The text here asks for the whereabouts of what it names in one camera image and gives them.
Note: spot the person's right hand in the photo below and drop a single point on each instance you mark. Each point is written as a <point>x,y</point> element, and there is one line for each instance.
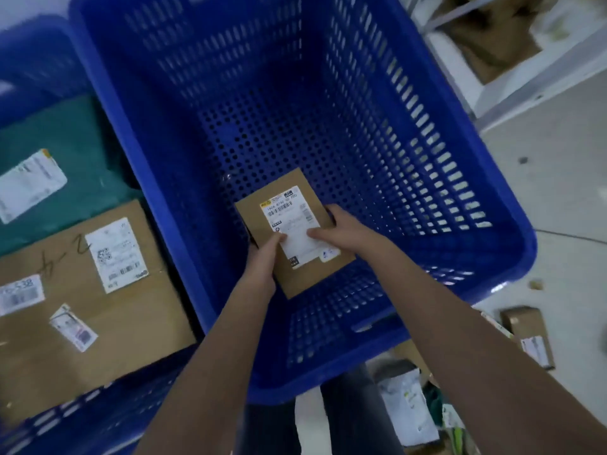
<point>351,234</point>

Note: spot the person's left hand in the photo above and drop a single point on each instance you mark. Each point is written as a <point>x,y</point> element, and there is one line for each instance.
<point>261,270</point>

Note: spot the small brown box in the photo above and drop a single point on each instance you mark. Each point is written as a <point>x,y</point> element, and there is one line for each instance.
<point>265,198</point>

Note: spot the blue plastic crate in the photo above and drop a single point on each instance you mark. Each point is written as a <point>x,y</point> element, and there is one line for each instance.
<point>156,388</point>
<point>427,137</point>

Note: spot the large cardboard box three labels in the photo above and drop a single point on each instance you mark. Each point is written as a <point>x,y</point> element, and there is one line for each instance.
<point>133,326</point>

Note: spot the pile of small parcels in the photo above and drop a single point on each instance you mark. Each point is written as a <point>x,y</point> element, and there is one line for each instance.
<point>408,407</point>

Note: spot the green poly mailer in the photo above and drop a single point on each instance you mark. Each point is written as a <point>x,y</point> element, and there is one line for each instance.
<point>85,137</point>

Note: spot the person's right forearm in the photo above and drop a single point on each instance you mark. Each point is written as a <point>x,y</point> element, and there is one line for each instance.
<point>474,364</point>

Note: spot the person's left forearm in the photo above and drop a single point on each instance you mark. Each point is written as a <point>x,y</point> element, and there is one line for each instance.
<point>204,388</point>

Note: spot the person's left leg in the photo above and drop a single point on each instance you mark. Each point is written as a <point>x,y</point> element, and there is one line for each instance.
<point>270,431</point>

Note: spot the person's leg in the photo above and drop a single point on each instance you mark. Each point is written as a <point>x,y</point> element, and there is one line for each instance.
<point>270,431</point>
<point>355,412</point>

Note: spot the person's right leg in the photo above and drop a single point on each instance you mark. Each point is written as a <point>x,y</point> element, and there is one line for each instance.
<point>355,412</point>

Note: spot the crumpled yellow wrapper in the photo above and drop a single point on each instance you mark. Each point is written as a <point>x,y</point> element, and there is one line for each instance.
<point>536,284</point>

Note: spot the heap of torn brown cartons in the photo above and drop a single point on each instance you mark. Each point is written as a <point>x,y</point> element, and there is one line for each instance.
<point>493,47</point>

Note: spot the white metal shelf rack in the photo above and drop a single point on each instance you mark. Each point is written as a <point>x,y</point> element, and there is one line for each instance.
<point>545,85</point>

